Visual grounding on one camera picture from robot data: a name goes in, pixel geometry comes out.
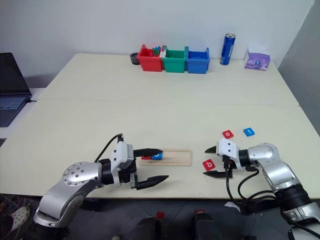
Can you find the red letter b block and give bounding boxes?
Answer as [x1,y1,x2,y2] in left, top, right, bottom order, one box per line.
[202,159,216,172]

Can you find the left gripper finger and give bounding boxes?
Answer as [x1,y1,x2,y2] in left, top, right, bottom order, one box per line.
[133,148,164,159]
[136,175,170,191]

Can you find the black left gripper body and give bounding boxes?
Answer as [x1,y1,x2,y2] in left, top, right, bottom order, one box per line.
[118,149,140,190]

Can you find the dark rounded shape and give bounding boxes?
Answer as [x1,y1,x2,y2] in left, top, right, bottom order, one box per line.
[129,216,161,240]
[190,210,221,240]

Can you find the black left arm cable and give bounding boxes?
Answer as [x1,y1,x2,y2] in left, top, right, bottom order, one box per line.
[94,133,125,162]

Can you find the white perforated shoe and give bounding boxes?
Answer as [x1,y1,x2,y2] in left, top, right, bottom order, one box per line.
[9,204,33,231]

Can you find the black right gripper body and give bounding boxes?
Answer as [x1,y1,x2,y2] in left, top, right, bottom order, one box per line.
[221,154,240,179]

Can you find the green plastic bin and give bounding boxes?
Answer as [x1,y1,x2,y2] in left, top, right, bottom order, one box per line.
[161,45,189,74]

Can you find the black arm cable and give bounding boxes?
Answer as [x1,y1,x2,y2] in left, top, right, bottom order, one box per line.
[224,166,277,209]
[94,133,125,162]

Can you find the blue plastic bin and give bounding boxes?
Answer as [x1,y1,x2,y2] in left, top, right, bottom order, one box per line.
[186,47,211,75]

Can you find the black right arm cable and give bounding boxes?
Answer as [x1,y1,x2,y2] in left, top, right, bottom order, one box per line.
[224,166,277,209]

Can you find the dark laptop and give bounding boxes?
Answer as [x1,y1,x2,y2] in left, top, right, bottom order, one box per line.
[0,52,34,129]

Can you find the black round holder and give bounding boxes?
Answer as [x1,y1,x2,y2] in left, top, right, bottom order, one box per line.
[129,51,142,66]

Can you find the white paper scrap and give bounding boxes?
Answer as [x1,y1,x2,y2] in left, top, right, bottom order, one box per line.
[223,201,241,211]

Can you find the red plastic bin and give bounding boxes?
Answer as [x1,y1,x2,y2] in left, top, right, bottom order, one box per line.
[136,44,166,73]

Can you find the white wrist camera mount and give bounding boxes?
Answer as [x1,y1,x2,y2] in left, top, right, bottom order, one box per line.
[216,137,241,161]
[111,141,135,174]

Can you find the blue letter t block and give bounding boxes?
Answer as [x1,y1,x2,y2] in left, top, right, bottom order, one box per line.
[242,127,256,138]

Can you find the wooden letter tray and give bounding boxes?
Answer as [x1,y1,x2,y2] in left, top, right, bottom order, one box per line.
[139,148,194,167]

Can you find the blue drink can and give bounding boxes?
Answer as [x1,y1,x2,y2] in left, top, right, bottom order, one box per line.
[219,32,237,66]

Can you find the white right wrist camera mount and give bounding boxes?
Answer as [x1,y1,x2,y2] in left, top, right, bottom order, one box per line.
[216,137,241,161]

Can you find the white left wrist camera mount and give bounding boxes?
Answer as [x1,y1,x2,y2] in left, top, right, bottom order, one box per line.
[111,141,135,174]

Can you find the purple tissue pack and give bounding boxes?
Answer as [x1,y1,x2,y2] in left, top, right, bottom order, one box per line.
[243,45,271,71]

